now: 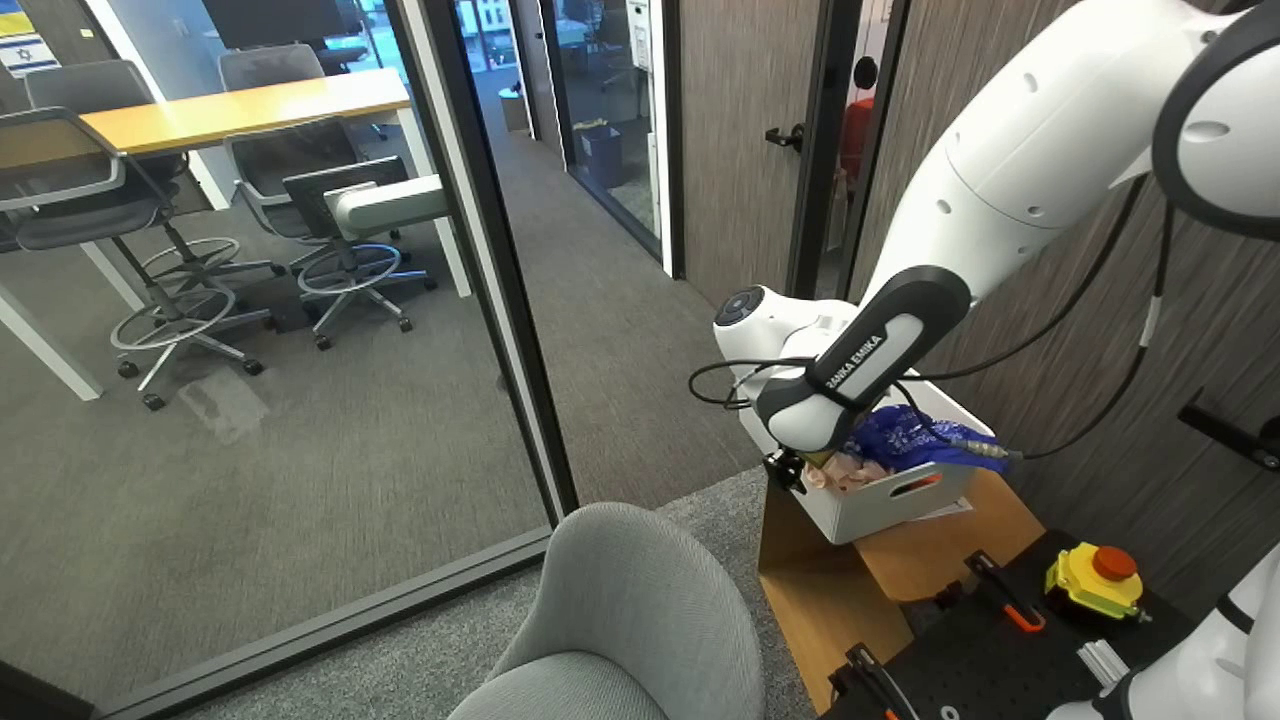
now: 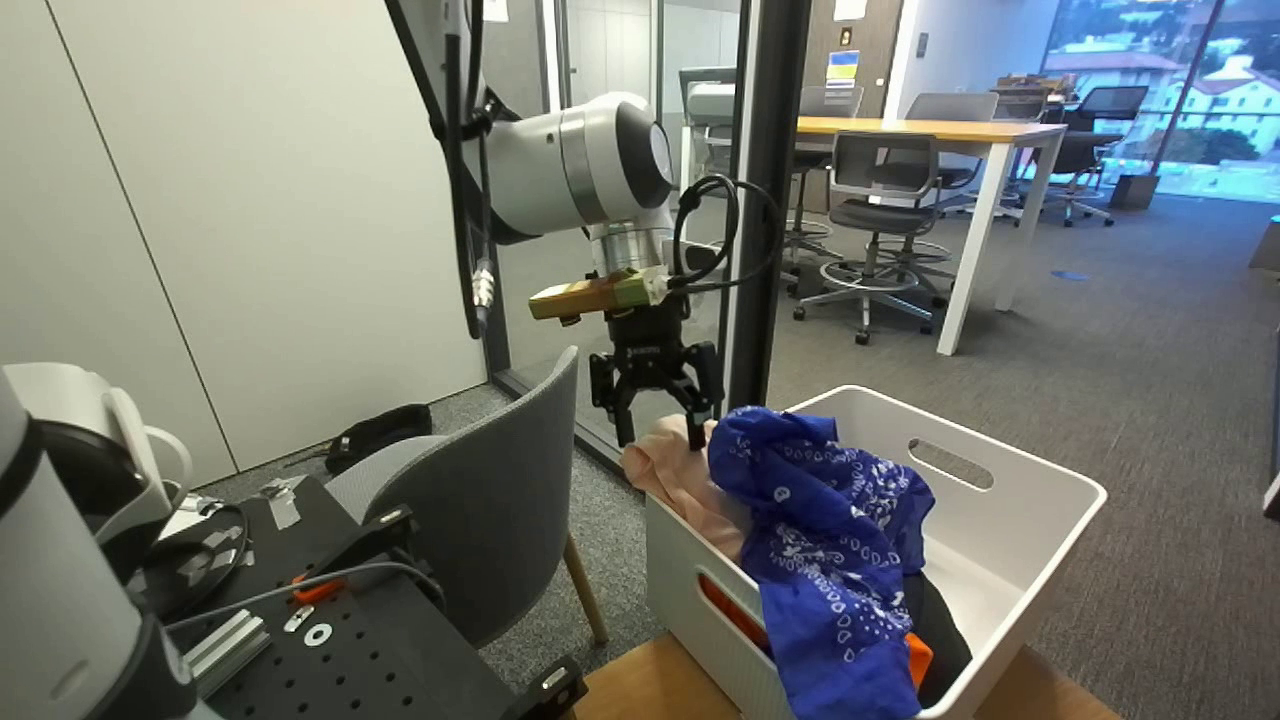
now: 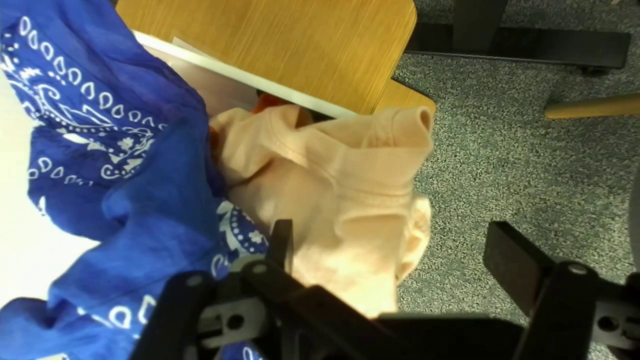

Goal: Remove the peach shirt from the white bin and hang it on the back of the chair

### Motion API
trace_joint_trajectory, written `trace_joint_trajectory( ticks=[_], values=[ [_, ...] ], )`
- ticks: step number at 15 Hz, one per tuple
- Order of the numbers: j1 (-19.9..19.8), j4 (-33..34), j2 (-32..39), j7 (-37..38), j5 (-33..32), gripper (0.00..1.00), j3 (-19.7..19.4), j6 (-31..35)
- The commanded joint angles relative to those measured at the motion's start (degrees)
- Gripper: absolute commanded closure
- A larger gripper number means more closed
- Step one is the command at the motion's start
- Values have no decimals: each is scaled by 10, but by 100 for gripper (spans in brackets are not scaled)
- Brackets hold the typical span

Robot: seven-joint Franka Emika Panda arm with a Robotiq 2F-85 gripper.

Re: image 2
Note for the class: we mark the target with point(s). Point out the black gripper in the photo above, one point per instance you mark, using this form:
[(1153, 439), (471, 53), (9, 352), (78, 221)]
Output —
[(649, 341)]

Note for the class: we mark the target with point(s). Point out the peach shirt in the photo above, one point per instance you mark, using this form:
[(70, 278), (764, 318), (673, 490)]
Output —
[(680, 485)]

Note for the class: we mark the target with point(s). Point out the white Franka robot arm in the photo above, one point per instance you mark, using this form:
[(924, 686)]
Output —
[(575, 165)]

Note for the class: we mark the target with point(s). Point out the grey upholstered chair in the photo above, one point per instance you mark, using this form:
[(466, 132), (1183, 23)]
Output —
[(482, 505)]

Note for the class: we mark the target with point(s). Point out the grey office stool chair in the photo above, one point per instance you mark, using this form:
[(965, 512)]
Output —
[(881, 200)]

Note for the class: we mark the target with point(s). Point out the white plastic bin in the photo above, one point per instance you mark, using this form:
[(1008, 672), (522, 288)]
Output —
[(1025, 505)]

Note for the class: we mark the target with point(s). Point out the black office chair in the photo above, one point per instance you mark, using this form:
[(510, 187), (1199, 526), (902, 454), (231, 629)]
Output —
[(1101, 141)]

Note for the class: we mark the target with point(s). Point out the blue patterned bandana cloth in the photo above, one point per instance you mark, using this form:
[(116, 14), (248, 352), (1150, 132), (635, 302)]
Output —
[(822, 532)]

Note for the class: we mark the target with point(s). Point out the orange cloth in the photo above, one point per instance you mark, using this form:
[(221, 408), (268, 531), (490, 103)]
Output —
[(737, 618)]

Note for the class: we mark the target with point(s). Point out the black table clamp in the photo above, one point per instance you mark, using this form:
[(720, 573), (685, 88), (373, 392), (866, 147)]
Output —
[(554, 689)]

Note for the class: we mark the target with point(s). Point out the wooden top office table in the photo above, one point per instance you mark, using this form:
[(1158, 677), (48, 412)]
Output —
[(935, 130)]

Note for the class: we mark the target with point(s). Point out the black patterned cloth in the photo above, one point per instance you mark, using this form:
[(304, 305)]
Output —
[(945, 641)]

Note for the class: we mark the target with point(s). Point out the black perforated table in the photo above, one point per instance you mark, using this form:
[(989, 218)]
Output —
[(360, 667)]

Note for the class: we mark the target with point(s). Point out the silver aluminium extrusion piece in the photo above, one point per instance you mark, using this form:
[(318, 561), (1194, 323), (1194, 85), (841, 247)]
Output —
[(221, 641)]

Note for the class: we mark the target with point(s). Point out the tan wrist camera bar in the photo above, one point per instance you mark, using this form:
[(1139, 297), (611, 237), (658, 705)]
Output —
[(586, 297)]

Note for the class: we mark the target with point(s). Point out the black glass partition frame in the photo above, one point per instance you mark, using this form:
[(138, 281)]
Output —
[(768, 200)]

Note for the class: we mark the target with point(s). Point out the silver metal bracket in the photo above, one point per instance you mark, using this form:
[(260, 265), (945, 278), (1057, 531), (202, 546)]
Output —
[(283, 502)]

